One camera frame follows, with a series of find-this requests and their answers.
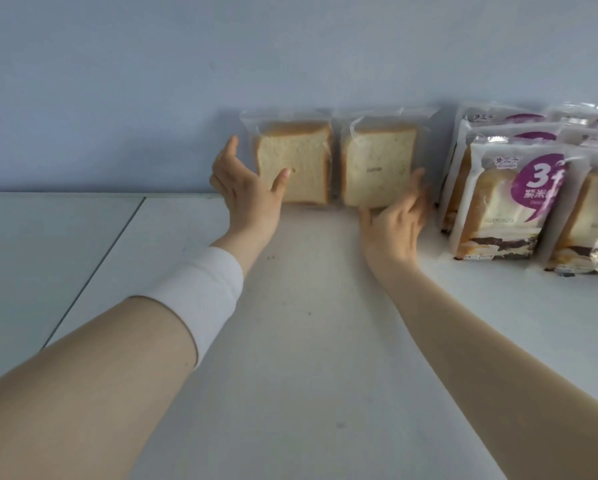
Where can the person's left thumb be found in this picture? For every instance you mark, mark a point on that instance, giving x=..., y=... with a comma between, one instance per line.
x=281, y=182

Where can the person's right hand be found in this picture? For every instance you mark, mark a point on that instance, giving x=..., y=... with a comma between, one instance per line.
x=394, y=234

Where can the clear bag of toast bread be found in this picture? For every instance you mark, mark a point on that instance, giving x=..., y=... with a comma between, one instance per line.
x=379, y=164
x=304, y=159

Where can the person's right forearm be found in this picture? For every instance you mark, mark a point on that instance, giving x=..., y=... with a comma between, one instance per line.
x=494, y=369

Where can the row of purple-label bread packets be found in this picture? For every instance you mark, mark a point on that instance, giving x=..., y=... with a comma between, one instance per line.
x=519, y=204

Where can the person's left forearm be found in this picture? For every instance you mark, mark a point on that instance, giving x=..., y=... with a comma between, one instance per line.
x=93, y=374

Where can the person's right thumb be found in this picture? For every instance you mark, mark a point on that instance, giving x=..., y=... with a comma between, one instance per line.
x=367, y=220

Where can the person's left hand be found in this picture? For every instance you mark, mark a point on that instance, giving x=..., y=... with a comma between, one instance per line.
x=249, y=199

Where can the white wrist sleeve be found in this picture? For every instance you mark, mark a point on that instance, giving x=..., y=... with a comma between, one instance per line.
x=199, y=294

